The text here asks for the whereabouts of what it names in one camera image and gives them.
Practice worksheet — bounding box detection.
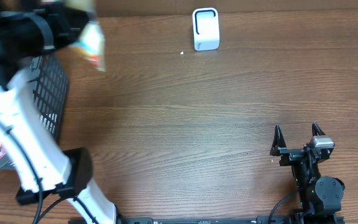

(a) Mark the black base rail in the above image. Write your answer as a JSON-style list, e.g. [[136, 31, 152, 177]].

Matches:
[[117, 215, 345, 224]]

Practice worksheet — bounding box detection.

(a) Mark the white barcode scanner stand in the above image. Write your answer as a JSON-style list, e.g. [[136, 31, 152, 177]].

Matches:
[[192, 7, 220, 51]]

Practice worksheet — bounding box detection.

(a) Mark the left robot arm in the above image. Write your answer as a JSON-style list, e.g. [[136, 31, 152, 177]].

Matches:
[[0, 1, 118, 223]]

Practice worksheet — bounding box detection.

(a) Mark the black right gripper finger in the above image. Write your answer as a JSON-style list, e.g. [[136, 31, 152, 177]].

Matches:
[[311, 122, 325, 136], [270, 124, 287, 156]]

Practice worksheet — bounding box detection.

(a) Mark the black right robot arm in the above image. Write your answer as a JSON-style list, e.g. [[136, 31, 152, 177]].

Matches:
[[268, 123, 345, 223]]

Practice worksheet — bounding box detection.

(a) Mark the yellow blue snack bag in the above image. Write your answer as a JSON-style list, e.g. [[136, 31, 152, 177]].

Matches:
[[65, 0, 107, 73]]

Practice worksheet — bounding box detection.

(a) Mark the grey plastic mesh basket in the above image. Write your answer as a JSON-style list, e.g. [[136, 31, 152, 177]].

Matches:
[[0, 54, 69, 170]]

